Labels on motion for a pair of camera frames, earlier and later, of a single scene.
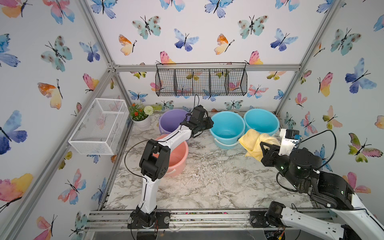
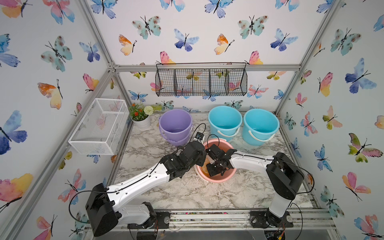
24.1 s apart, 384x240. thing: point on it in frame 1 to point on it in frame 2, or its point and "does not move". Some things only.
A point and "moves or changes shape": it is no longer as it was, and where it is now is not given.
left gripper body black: x=204 y=125 to x=199 y=161
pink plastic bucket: x=178 y=158 moves or changes shape
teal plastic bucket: x=262 y=120 does not move
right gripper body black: x=281 y=165 to x=213 y=167
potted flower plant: x=140 y=116 does not move
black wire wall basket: x=196 y=79 does not move
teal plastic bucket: x=226 y=129 moves or changes shape
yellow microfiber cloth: x=251 y=140 to x=204 y=167
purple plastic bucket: x=170 y=120 does not move
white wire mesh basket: x=99 y=130 does not move
